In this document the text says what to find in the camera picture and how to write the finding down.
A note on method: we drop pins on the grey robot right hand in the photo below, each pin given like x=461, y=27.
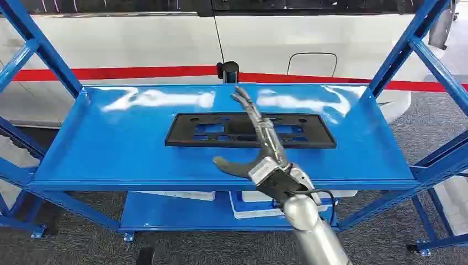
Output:
x=268, y=141

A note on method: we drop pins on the black plastic plate bracket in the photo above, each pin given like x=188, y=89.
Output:
x=237, y=141

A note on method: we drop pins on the blue metal shelf rack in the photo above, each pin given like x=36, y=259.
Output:
x=120, y=146

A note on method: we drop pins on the white car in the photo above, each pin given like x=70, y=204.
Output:
x=146, y=40

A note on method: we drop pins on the red barrier belt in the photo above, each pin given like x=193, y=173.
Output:
x=109, y=73

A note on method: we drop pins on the dark grey hanging flap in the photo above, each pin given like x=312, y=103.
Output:
x=440, y=25

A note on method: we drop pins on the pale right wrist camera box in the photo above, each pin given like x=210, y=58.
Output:
x=262, y=171

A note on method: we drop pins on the black stanchion post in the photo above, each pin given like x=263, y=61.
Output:
x=228, y=71

